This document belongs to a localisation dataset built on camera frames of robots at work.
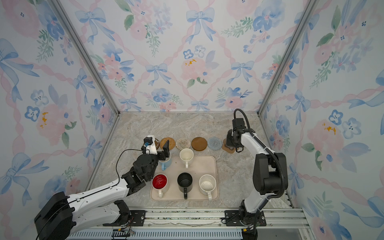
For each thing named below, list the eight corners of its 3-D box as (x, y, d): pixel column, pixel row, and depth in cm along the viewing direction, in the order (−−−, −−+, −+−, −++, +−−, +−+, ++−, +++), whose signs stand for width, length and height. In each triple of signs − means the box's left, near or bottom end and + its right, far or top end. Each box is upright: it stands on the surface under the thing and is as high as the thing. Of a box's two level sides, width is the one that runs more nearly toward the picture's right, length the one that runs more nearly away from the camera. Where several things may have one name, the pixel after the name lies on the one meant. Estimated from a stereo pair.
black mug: (173, 193, 84) (171, 187, 76) (182, 176, 90) (181, 169, 82) (186, 199, 81) (186, 194, 74) (194, 182, 87) (194, 176, 80)
